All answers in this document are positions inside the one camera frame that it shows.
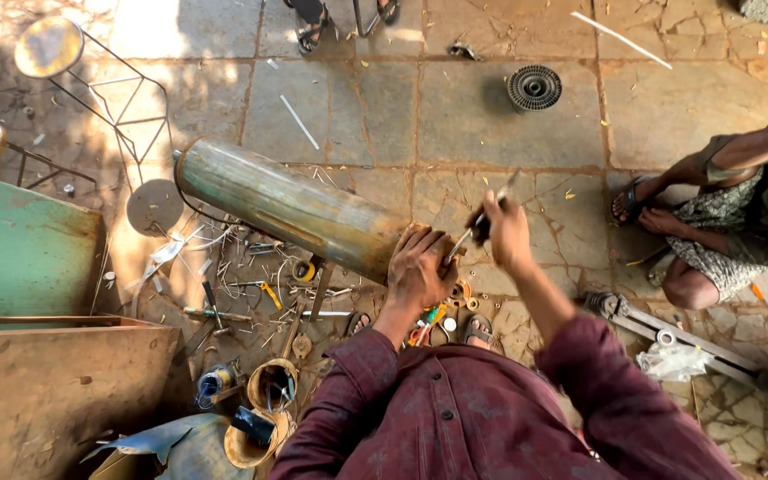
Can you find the clear plastic bag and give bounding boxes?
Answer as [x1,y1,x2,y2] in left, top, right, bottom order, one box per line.
[635,340,716,383]

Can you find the green metal sheet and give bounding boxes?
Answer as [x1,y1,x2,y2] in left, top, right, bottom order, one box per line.
[0,167,109,322]

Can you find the orange-handled tool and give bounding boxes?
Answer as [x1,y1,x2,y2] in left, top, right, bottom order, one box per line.
[407,304,449,348]

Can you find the yellow tape roll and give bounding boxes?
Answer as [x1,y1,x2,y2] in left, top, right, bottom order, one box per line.
[290,259,319,285]

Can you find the small rusty round can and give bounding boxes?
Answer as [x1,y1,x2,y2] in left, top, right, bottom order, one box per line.
[247,357,300,413]

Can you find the person's left hand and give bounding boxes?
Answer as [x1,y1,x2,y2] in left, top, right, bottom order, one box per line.
[387,223,461,309]

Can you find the small grey metal scrap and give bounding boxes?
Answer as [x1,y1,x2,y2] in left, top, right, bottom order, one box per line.
[447,41,485,63]

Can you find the person's right hand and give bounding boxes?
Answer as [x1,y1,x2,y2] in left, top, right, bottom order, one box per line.
[467,190,533,273]

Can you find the yellow-handled pliers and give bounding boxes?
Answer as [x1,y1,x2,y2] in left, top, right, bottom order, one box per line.
[229,279,285,312]

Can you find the orange bearing ring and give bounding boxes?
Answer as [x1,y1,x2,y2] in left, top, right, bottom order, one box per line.
[446,278,473,308]

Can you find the long white stick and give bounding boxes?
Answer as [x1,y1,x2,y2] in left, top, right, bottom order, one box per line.
[570,11,673,71]

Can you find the dark-handled metal hand tool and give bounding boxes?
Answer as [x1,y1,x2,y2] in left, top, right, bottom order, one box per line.
[444,170,522,265]

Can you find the large rusty metal cylinder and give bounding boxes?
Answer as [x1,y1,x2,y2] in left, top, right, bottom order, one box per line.
[172,136,466,288]

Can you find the large rusty round can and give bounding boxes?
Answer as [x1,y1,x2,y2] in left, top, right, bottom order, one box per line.
[223,407,293,470]

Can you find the short white stick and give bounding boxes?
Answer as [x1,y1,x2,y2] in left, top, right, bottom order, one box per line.
[279,94,321,151]

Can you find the rusty brown metal box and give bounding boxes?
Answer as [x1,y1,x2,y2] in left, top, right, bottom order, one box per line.
[0,315,182,480]

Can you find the blue wire spool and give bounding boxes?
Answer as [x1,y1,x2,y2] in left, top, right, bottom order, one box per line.
[195,363,243,410]

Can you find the black-handled hammer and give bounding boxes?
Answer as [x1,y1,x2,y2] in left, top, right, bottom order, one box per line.
[200,279,232,338]

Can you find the person's maroon shirt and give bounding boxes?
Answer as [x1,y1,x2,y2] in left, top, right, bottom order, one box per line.
[267,315,745,480]

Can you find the person's right sandal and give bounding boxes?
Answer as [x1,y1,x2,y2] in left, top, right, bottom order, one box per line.
[463,314,506,356]

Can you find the black round fan wheel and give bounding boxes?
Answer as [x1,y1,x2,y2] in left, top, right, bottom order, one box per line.
[507,64,564,113]

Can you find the blue crumpled metal sheet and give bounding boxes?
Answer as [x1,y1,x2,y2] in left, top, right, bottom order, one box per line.
[80,412,256,480]

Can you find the round metal disc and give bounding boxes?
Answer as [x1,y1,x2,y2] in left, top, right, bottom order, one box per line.
[125,178,185,238]

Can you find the long grey metal puller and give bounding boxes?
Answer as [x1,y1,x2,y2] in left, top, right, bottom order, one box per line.
[580,291,768,404]

